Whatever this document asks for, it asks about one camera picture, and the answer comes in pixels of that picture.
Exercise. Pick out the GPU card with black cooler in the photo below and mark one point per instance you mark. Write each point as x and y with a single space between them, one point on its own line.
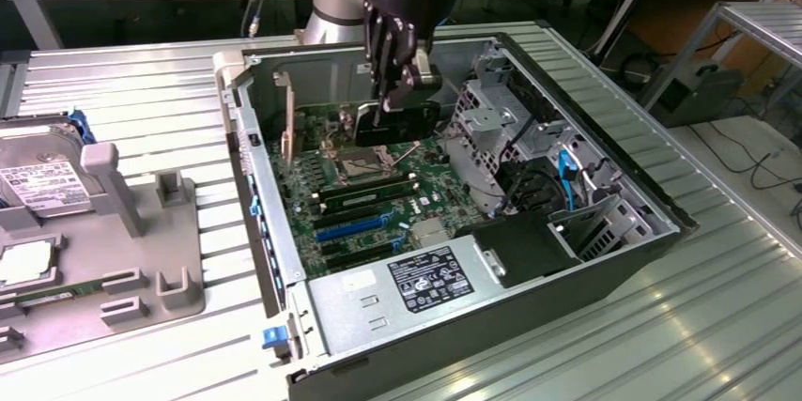
389 131

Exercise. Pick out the silver metal disk bay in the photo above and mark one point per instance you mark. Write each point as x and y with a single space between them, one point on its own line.
482 119

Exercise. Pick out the thin metal locking lever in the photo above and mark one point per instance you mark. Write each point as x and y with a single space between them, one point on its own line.
408 155

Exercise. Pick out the green motherboard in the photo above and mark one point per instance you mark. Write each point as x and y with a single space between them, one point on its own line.
433 175

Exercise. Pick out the CPU socket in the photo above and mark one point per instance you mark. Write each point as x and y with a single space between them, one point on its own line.
361 166

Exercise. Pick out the green RAM stick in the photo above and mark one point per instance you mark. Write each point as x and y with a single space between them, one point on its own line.
57 295
377 194

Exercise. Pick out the small silver heat sink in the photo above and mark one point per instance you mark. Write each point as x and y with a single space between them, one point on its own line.
432 229

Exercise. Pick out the black expansion slot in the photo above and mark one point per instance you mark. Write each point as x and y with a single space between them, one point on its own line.
361 255
348 221

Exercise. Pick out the blue expansion slot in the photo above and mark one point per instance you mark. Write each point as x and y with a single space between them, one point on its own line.
352 229

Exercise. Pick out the perforated metal disk bay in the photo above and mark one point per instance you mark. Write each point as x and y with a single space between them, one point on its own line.
602 232

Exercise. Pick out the black floor device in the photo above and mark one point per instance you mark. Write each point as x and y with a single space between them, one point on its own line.
703 96

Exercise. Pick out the open black PC case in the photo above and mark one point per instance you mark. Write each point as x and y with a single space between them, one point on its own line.
564 288

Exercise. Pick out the silver power supply with label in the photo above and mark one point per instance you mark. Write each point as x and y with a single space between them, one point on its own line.
352 316

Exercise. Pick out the blue case latch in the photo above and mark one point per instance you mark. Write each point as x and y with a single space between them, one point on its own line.
272 337

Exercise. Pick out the hard disk with white label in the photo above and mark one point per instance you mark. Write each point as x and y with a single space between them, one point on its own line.
38 185

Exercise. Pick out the grey parts rack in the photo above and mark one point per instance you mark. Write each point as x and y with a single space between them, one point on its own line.
82 269

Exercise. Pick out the silver CPU chip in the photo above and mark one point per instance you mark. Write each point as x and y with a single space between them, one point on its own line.
26 262

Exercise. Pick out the blue disk bracket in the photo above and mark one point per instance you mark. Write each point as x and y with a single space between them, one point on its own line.
78 126

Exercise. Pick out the aluminium frame stand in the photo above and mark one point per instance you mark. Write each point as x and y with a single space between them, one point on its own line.
759 20

